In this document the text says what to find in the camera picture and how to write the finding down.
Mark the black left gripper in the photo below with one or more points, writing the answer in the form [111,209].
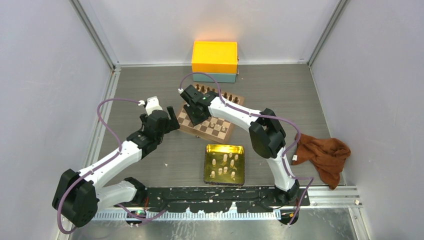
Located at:
[171,124]

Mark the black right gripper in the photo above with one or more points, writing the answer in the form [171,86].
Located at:
[195,121]

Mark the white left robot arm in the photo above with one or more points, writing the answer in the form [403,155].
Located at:
[81,194]

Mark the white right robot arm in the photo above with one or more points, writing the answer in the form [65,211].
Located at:
[266,133]

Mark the wooden chess board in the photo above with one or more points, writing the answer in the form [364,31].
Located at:
[213,129]

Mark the teal plastic box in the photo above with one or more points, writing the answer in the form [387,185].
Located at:
[219,77]

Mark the yellow plastic box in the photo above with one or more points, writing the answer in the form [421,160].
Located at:
[220,57]

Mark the yellow metal tray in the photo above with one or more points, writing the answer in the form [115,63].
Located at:
[224,165]

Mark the brown cloth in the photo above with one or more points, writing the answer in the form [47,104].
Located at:
[328,156]

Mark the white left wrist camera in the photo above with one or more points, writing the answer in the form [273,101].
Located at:
[150,105]

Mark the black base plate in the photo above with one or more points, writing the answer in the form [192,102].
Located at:
[218,199]

